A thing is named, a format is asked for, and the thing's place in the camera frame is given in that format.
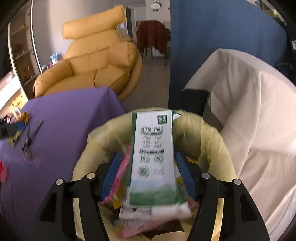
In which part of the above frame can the white cloth covered seat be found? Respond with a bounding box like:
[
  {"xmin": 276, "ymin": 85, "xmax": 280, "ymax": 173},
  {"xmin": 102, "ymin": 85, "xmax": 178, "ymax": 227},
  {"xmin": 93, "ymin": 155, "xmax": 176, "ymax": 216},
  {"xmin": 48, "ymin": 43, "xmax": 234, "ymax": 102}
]
[{"xmin": 185, "ymin": 49, "xmax": 295, "ymax": 240}]

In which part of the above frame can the purple tablecloth with lettering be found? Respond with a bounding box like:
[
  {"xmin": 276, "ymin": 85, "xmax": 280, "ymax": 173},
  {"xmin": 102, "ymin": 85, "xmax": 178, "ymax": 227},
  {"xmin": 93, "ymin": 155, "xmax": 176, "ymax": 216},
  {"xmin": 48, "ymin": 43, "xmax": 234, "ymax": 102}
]
[{"xmin": 1, "ymin": 87, "xmax": 125, "ymax": 240}]

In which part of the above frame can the yellow box on shelf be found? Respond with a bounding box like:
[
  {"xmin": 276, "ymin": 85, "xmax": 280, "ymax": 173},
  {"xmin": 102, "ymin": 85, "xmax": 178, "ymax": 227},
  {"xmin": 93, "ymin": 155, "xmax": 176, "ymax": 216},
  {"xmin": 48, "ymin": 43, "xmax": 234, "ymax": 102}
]
[{"xmin": 10, "ymin": 93, "xmax": 28, "ymax": 111}]

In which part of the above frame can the dark red draped chair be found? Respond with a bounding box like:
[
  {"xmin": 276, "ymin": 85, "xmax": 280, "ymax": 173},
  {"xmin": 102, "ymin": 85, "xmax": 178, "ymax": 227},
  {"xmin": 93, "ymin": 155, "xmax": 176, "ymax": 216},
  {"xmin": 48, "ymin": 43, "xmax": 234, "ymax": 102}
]
[{"xmin": 137, "ymin": 20, "xmax": 169, "ymax": 61}]

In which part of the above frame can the trash bin with yellow bag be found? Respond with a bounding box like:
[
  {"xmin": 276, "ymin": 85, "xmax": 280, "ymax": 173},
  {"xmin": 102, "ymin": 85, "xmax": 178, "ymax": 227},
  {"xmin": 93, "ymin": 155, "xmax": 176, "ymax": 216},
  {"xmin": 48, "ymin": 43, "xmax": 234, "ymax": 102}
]
[{"xmin": 71, "ymin": 107, "xmax": 237, "ymax": 241}]

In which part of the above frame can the yellow leather armchair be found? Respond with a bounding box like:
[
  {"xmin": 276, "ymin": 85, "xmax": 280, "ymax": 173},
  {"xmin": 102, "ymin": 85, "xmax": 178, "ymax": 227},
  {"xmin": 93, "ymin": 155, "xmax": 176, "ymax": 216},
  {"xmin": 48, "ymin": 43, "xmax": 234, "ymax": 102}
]
[{"xmin": 33, "ymin": 5, "xmax": 142, "ymax": 100}]

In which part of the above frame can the yellow snack packet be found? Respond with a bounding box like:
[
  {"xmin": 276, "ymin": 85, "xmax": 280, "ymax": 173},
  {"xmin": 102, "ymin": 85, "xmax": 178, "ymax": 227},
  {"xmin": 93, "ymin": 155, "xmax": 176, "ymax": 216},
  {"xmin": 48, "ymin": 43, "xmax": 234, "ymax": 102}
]
[{"xmin": 107, "ymin": 177, "xmax": 186, "ymax": 209}]

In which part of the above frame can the white small gift box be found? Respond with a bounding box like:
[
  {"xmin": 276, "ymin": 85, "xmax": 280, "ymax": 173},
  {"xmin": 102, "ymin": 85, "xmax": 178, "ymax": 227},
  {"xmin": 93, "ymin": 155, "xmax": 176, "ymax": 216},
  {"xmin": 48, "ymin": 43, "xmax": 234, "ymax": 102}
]
[{"xmin": 12, "ymin": 106, "xmax": 22, "ymax": 118}]

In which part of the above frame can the black silver torn wrapper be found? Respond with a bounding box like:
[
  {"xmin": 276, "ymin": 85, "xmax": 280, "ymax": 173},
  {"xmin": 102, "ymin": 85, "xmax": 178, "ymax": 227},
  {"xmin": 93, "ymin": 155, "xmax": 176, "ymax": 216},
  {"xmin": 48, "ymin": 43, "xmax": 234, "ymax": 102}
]
[{"xmin": 22, "ymin": 121, "xmax": 44, "ymax": 159}]

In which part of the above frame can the light blue toy figure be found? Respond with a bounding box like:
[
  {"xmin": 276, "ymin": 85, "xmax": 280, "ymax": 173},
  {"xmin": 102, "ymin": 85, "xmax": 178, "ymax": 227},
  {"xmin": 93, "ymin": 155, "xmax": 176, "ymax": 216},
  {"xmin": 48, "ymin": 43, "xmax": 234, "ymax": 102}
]
[{"xmin": 50, "ymin": 53, "xmax": 59, "ymax": 66}]

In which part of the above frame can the yellow red snack wrapper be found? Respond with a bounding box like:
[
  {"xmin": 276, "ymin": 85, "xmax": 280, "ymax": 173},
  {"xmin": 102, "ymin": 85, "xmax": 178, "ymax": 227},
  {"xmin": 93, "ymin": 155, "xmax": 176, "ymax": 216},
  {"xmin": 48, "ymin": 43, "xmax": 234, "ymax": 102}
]
[{"xmin": 7, "ymin": 111, "xmax": 30, "ymax": 147}]

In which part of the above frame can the red lidded pink box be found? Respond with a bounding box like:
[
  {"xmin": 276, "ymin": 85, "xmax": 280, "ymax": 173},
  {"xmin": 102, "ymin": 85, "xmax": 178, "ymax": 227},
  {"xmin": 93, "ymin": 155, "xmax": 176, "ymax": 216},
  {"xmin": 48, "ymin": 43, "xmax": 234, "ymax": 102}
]
[{"xmin": 0, "ymin": 161, "xmax": 7, "ymax": 183}]

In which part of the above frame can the round wall clock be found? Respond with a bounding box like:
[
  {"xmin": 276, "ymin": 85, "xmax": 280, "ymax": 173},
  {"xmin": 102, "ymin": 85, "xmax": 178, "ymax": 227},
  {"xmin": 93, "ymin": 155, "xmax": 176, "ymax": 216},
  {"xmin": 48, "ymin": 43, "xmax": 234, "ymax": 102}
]
[{"xmin": 151, "ymin": 0, "xmax": 162, "ymax": 11}]

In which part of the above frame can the white display shelf unit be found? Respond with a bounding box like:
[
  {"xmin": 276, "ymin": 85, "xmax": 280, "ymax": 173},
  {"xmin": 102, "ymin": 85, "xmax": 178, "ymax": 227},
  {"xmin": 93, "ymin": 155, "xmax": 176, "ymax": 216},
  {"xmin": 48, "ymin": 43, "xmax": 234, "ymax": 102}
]
[{"xmin": 0, "ymin": 0, "xmax": 43, "ymax": 112}]

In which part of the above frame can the green white milk carton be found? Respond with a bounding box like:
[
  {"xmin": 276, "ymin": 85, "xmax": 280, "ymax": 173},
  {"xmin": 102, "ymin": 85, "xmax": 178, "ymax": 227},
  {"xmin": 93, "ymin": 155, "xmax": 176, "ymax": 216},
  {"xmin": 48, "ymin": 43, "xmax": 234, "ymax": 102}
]
[{"xmin": 119, "ymin": 110, "xmax": 192, "ymax": 220}]

